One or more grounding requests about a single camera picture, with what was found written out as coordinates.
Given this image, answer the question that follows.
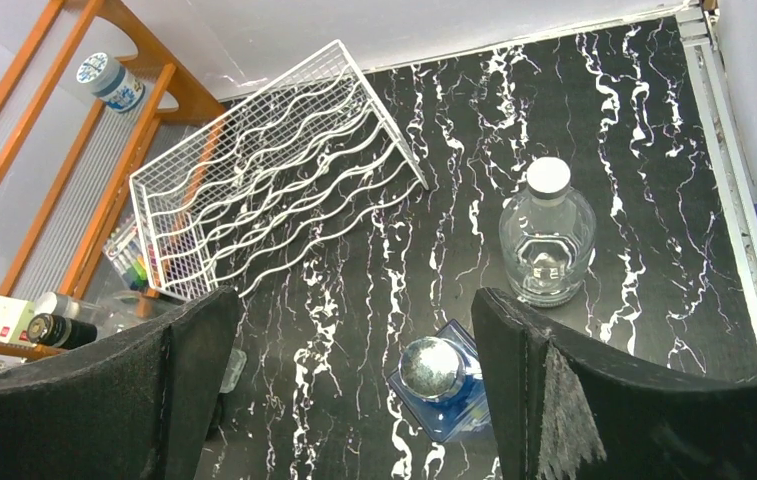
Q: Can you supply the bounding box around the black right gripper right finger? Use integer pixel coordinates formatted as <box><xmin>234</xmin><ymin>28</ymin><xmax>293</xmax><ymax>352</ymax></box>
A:
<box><xmin>471</xmin><ymin>287</ymin><xmax>757</xmax><ymax>479</ymax></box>

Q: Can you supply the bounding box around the white wire wine rack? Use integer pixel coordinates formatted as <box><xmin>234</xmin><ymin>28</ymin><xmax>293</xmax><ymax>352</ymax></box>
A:
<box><xmin>129</xmin><ymin>40</ymin><xmax>428</xmax><ymax>301</ymax></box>

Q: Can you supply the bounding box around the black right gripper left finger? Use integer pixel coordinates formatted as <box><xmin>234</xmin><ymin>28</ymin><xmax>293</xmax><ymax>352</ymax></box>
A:
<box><xmin>0</xmin><ymin>287</ymin><xmax>242</xmax><ymax>479</ymax></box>

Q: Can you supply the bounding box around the orange wooden shelf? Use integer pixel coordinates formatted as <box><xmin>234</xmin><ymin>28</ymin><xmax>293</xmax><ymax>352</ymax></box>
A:
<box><xmin>0</xmin><ymin>0</ymin><xmax>228</xmax><ymax>362</ymax></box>

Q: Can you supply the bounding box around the dark green wine bottle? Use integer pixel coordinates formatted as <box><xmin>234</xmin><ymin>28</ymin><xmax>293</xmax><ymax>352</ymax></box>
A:
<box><xmin>25</xmin><ymin>313</ymin><xmax>98</xmax><ymax>350</ymax></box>

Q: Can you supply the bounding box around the clear glass jar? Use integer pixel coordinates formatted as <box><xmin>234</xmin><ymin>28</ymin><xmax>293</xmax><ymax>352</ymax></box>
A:
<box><xmin>219</xmin><ymin>348</ymin><xmax>247</xmax><ymax>394</ymax></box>

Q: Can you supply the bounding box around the box of coloured markers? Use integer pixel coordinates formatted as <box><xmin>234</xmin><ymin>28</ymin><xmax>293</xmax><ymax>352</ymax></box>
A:
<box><xmin>102</xmin><ymin>216</ymin><xmax>149</xmax><ymax>293</ymax></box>

